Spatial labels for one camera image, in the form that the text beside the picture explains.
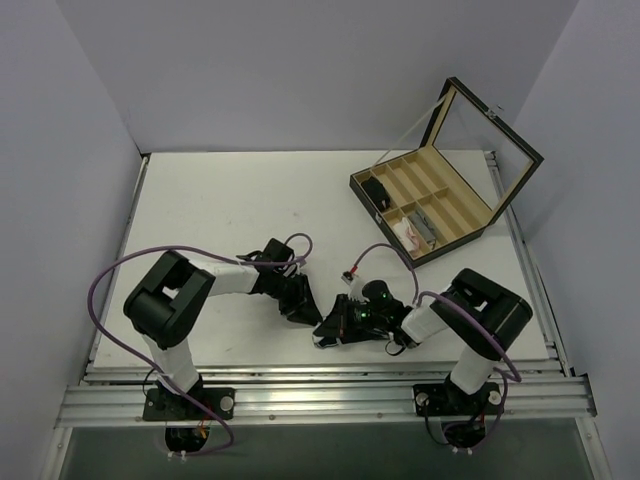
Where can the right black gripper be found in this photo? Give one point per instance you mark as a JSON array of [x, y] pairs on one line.
[[347, 318]]

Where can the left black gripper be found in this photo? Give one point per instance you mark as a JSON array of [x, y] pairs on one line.
[[292, 293]]

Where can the navy blue underwear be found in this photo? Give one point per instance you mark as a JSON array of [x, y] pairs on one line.
[[325, 342]]

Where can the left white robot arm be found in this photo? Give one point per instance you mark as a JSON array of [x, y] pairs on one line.
[[164, 306]]

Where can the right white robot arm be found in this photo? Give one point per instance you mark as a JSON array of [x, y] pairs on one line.
[[484, 315]]

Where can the white pink rolled cloth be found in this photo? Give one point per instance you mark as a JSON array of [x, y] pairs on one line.
[[407, 237]]

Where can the grey rolled cloth in box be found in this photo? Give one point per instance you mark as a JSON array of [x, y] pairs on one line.
[[423, 228]]

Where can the black rolled cloth in box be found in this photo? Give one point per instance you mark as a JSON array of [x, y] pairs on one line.
[[377, 193]]

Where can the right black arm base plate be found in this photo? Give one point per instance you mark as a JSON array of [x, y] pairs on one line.
[[447, 400]]

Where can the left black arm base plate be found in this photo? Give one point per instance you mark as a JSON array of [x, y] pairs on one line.
[[162, 405]]

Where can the aluminium rail frame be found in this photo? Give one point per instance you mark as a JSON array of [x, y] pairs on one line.
[[548, 429]]

